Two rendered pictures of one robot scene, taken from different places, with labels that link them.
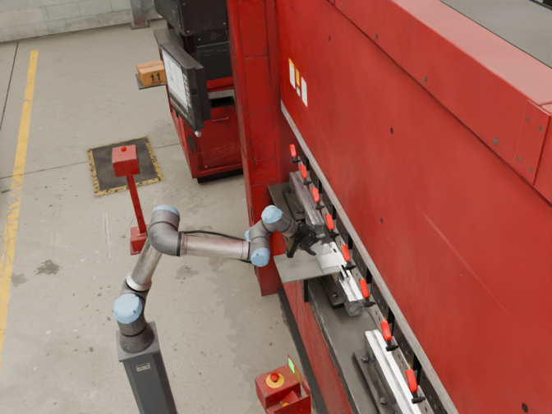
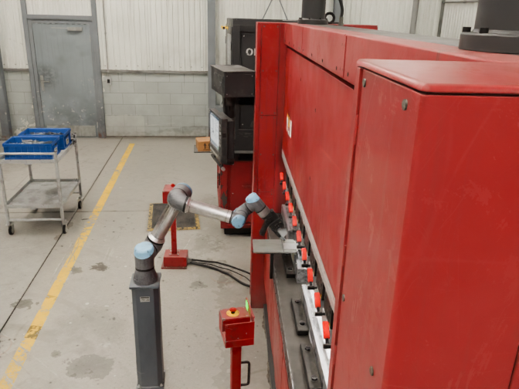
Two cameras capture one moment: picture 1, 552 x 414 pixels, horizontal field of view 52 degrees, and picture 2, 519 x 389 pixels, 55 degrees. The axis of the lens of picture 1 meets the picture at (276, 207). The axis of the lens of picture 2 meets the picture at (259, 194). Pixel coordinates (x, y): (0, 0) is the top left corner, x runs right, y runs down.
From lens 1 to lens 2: 104 cm
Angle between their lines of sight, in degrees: 17
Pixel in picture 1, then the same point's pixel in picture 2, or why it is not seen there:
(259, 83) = (269, 134)
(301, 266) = (270, 246)
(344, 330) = (290, 289)
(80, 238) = (127, 253)
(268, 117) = (271, 160)
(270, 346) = not seen: hidden behind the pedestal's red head
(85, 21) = (173, 130)
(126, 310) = (142, 249)
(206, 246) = (203, 206)
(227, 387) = (207, 358)
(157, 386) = (151, 320)
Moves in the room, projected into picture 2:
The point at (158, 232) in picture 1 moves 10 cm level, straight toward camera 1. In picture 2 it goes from (174, 192) to (174, 198)
